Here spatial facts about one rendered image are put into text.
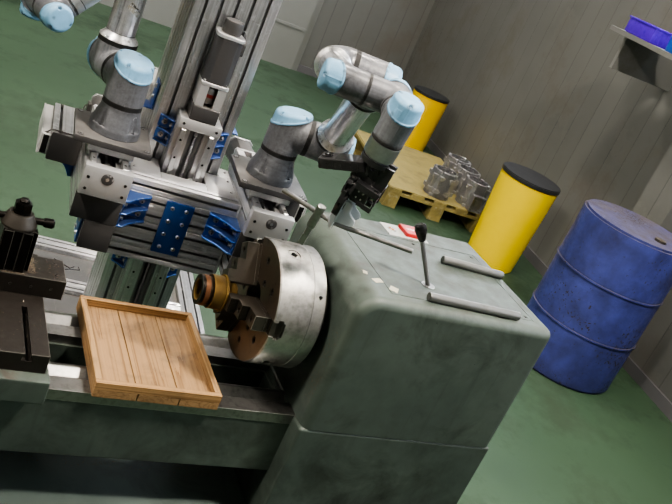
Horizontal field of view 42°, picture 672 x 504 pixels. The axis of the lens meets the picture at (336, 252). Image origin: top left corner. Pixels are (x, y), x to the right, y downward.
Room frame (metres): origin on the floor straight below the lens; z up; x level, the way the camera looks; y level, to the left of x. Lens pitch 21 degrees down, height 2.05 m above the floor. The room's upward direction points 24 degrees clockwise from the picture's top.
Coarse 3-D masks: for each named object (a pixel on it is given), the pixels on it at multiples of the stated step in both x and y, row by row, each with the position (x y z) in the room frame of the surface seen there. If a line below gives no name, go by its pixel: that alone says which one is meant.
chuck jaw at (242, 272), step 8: (248, 248) 1.98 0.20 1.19; (256, 248) 1.99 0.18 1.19; (240, 256) 1.99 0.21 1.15; (248, 256) 1.97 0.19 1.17; (256, 256) 1.98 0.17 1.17; (232, 264) 1.97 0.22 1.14; (240, 264) 1.95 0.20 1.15; (248, 264) 1.96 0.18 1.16; (256, 264) 1.97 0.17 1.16; (224, 272) 1.94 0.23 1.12; (232, 272) 1.93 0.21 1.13; (240, 272) 1.94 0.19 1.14; (248, 272) 1.95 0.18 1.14; (256, 272) 1.97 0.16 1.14; (232, 280) 1.92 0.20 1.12; (240, 280) 1.93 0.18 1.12; (248, 280) 1.94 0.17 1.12; (256, 280) 1.96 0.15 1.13
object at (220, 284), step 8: (200, 280) 1.91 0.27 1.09; (208, 280) 1.87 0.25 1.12; (216, 280) 1.88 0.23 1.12; (224, 280) 1.90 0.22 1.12; (200, 288) 1.91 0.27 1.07; (208, 288) 1.86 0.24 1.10; (216, 288) 1.87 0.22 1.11; (224, 288) 1.88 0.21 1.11; (232, 288) 1.90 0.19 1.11; (192, 296) 1.89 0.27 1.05; (200, 296) 1.85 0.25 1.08; (208, 296) 1.85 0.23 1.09; (216, 296) 1.86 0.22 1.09; (224, 296) 1.87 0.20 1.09; (200, 304) 1.86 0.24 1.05; (208, 304) 1.87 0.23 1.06; (216, 304) 1.86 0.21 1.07; (224, 304) 1.87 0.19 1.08
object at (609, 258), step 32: (576, 224) 5.02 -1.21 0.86; (608, 224) 4.84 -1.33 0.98; (640, 224) 5.13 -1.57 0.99; (576, 256) 4.88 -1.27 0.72; (608, 256) 4.77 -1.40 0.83; (640, 256) 4.74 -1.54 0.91; (544, 288) 4.98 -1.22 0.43; (576, 288) 4.81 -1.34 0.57; (608, 288) 4.75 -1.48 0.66; (640, 288) 4.76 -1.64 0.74; (544, 320) 4.86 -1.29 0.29; (576, 320) 4.76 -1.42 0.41; (608, 320) 4.75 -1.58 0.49; (640, 320) 4.82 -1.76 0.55; (544, 352) 4.79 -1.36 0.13; (576, 352) 4.75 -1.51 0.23; (608, 352) 4.78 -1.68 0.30; (576, 384) 4.75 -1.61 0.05; (608, 384) 4.90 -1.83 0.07
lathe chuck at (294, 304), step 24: (264, 240) 2.00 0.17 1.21; (264, 264) 1.96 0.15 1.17; (288, 264) 1.91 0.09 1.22; (240, 288) 2.02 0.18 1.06; (264, 288) 1.92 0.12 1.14; (288, 288) 1.86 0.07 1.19; (312, 288) 1.90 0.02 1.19; (288, 312) 1.84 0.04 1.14; (240, 336) 1.93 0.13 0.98; (264, 336) 1.83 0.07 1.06; (288, 336) 1.84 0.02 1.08; (240, 360) 1.89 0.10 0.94; (264, 360) 1.86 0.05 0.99; (288, 360) 1.88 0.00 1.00
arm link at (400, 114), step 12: (396, 96) 1.85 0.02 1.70; (408, 96) 1.87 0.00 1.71; (384, 108) 1.88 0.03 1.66; (396, 108) 1.84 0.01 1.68; (408, 108) 1.83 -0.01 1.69; (420, 108) 1.85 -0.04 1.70; (384, 120) 1.85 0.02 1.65; (396, 120) 1.84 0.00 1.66; (408, 120) 1.84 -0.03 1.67; (372, 132) 1.88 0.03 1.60; (384, 132) 1.84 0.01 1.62; (396, 132) 1.84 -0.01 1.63; (408, 132) 1.85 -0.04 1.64; (384, 144) 1.85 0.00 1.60; (396, 144) 1.85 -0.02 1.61
